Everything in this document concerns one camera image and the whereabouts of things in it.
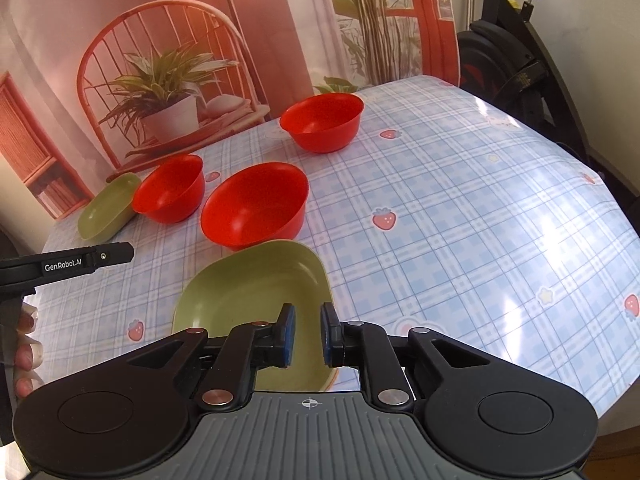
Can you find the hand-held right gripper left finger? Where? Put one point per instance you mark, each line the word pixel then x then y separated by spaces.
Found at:
pixel 288 332

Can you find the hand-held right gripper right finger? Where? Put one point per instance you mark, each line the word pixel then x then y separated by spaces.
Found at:
pixel 327 337

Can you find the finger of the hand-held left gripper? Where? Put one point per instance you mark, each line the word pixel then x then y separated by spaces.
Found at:
pixel 95 259

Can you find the green square plate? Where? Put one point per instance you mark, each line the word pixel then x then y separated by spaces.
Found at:
pixel 250 290
pixel 105 210

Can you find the red plastic bowl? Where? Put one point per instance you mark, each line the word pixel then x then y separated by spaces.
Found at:
pixel 167 195
pixel 255 205
pixel 320 125

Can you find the person's left hand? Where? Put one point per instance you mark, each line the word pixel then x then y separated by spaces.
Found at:
pixel 29 355

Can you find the blue checked tablecloth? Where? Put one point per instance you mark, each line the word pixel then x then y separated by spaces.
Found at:
pixel 450 210

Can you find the printed room backdrop cloth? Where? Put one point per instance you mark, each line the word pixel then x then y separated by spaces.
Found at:
pixel 300 35

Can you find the black exercise bike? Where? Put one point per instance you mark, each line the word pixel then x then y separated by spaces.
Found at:
pixel 520 75

